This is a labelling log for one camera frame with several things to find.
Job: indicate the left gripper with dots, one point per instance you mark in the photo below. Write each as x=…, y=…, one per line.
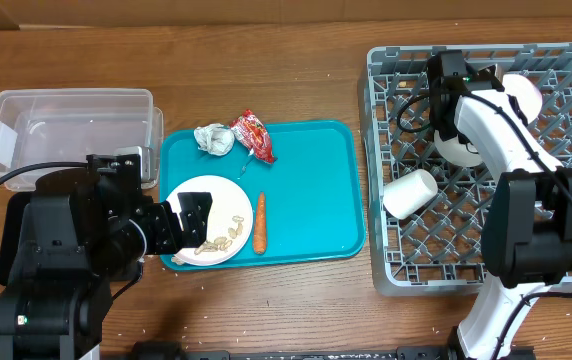
x=171, y=240

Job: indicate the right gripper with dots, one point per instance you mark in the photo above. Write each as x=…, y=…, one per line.
x=457, y=137

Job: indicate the white bowl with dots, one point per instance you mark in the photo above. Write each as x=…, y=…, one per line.
x=457, y=153

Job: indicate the pink plate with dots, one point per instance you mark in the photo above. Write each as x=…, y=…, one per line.
x=228, y=200

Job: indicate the orange carrot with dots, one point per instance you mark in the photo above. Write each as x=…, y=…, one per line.
x=260, y=230

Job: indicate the white napkin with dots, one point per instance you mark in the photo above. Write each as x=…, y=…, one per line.
x=215, y=139

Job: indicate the white cup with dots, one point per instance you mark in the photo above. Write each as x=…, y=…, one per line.
x=407, y=194

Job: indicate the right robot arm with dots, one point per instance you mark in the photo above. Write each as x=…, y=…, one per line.
x=526, y=240

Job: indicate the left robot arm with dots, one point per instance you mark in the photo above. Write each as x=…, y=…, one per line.
x=50, y=319

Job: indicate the stray peanut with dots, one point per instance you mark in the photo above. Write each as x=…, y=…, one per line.
x=177, y=260

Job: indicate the peanut pile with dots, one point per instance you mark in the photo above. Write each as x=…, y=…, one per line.
x=223, y=243

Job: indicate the grey dish rack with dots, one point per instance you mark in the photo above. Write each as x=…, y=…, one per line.
x=436, y=250

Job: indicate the red snack wrapper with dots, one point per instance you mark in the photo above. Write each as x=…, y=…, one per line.
x=251, y=133

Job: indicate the teal serving tray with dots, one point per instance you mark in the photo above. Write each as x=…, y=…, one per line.
x=314, y=208

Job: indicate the black tray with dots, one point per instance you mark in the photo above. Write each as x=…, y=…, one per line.
x=65, y=235

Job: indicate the clear plastic bin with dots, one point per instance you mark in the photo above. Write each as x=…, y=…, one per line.
x=67, y=124

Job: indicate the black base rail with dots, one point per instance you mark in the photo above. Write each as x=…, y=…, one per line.
x=173, y=351

